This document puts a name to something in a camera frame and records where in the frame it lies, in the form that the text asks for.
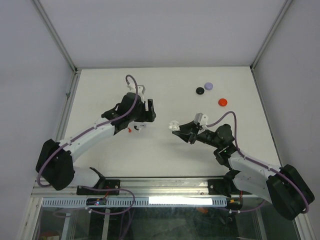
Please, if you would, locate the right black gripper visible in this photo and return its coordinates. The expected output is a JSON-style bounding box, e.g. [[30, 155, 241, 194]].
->
[[172, 120, 222, 149]]

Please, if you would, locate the white earbud charging case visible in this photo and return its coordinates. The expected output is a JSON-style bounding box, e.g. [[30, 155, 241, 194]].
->
[[168, 120, 180, 131]]

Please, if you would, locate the red earbud charging case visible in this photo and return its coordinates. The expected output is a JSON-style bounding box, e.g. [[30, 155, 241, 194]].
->
[[218, 98, 228, 107]]

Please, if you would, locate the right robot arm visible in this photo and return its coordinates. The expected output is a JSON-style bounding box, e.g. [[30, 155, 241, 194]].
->
[[168, 121, 315, 220]]

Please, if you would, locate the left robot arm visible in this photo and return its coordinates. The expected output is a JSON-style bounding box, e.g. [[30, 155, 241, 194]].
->
[[35, 92, 156, 195]]

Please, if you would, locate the black earbud charging case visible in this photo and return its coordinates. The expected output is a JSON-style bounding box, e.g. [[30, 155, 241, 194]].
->
[[195, 87, 205, 95]]

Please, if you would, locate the purple earbud charging case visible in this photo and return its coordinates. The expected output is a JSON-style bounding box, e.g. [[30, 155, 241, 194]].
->
[[204, 82, 214, 91]]

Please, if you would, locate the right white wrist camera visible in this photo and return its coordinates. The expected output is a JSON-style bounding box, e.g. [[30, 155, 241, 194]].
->
[[193, 113, 209, 127]]

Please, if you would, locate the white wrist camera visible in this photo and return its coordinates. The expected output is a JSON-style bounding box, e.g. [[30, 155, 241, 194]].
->
[[127, 84, 146, 102], [193, 113, 209, 127]]

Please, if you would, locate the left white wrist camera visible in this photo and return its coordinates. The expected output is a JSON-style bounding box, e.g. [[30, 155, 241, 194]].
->
[[127, 84, 146, 102]]

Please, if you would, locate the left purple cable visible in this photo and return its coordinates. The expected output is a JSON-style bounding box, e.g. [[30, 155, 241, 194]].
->
[[36, 74, 141, 188]]

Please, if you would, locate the purple cable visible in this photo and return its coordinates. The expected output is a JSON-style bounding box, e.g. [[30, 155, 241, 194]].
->
[[206, 111, 311, 213], [36, 74, 141, 188]]

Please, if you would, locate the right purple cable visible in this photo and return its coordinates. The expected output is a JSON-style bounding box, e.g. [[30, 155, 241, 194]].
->
[[206, 111, 311, 213]]

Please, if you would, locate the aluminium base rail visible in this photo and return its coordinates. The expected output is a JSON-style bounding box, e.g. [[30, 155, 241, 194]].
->
[[32, 176, 300, 200]]

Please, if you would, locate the slotted cable duct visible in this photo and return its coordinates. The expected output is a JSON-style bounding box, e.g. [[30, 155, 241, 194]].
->
[[42, 196, 227, 208]]

